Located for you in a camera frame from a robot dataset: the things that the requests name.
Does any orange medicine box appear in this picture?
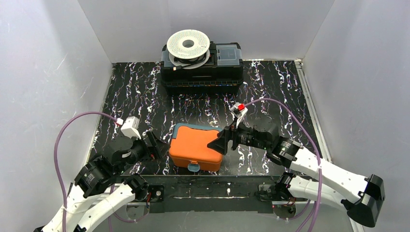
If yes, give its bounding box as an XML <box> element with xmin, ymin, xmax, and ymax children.
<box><xmin>169</xmin><ymin>123</ymin><xmax>222</xmax><ymax>172</ymax></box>

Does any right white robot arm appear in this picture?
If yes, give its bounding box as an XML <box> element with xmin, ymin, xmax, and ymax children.
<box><xmin>207</xmin><ymin>102</ymin><xmax>385</xmax><ymax>228</ymax></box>

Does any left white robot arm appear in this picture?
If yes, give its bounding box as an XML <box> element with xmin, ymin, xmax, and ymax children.
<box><xmin>35</xmin><ymin>116</ymin><xmax>165</xmax><ymax>232</ymax></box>

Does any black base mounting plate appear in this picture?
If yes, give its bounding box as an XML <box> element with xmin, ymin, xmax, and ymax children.
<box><xmin>115</xmin><ymin>175</ymin><xmax>308</xmax><ymax>215</ymax></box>

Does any black plastic toolbox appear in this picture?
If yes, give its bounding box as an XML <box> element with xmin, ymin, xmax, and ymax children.
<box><xmin>160</xmin><ymin>42</ymin><xmax>244</xmax><ymax>96</ymax></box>

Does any white filament spool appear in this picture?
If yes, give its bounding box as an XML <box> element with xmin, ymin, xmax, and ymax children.
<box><xmin>166</xmin><ymin>29</ymin><xmax>211</xmax><ymax>71</ymax></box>

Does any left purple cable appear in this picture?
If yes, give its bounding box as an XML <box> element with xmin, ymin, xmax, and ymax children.
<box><xmin>53</xmin><ymin>111</ymin><xmax>138</xmax><ymax>232</ymax></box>

